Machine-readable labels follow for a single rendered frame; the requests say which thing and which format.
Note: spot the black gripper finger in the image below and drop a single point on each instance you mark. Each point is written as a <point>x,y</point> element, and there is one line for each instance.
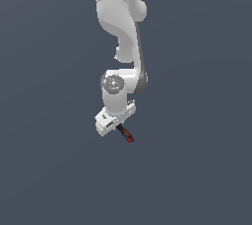
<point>122,130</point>

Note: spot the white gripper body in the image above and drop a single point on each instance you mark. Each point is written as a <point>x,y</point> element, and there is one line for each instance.
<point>108,121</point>

